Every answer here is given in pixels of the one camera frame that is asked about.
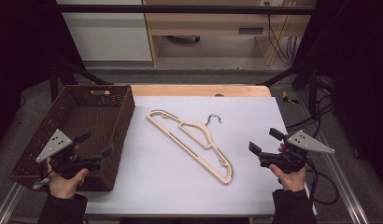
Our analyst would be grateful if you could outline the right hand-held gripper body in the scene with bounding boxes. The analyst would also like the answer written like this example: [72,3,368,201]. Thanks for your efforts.
[258,130,336,175]

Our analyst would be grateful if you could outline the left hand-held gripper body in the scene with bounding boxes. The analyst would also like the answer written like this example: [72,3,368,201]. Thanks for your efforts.
[35,128,104,180]

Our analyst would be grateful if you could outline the brown woven basket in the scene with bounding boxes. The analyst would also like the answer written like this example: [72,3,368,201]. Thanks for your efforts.
[8,84,136,192]

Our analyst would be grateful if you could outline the beige hanger with metal hook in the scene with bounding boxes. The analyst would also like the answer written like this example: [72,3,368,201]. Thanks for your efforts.
[145,108,234,186]

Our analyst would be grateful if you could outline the person's right hand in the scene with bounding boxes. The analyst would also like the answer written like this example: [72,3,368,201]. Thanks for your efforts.
[268,163,307,192]

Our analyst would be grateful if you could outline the person's left hand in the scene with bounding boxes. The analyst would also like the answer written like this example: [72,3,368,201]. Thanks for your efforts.
[47,157,90,200]

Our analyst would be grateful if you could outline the yellow and black tool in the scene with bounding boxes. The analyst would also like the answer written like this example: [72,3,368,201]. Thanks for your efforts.
[280,91,300,105]

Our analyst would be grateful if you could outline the black metal stand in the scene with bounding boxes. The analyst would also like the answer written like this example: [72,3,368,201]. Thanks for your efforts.
[49,58,115,104]
[260,58,320,119]

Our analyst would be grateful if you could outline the white table sheet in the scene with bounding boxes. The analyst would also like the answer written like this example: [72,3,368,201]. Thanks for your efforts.
[83,95,289,217]

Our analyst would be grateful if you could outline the dark curtain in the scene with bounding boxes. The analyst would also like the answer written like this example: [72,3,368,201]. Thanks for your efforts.
[294,0,383,190]
[0,0,85,152]

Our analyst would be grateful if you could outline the white cabinet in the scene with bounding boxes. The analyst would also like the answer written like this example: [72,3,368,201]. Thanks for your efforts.
[55,0,153,63]

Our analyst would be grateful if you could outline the light wooden desk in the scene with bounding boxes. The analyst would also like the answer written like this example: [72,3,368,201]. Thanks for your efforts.
[142,0,319,67]

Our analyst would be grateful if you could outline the black floor cables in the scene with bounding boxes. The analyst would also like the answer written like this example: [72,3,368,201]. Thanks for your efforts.
[285,92,335,133]

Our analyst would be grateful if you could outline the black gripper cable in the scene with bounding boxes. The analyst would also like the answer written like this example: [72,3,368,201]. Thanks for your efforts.
[305,158,341,206]

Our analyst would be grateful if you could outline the grey cable plug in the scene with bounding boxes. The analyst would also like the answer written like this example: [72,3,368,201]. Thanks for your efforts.
[32,176,52,191]

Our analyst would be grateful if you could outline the aluminium rail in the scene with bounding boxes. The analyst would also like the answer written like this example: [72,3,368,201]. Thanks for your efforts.
[317,136,370,224]
[0,182,26,224]

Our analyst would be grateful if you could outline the black hanging cables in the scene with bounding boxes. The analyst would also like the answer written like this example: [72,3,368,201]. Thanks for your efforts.
[266,2,303,65]

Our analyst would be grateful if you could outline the black frame bar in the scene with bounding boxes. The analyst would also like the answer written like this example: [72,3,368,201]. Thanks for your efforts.
[55,4,317,15]

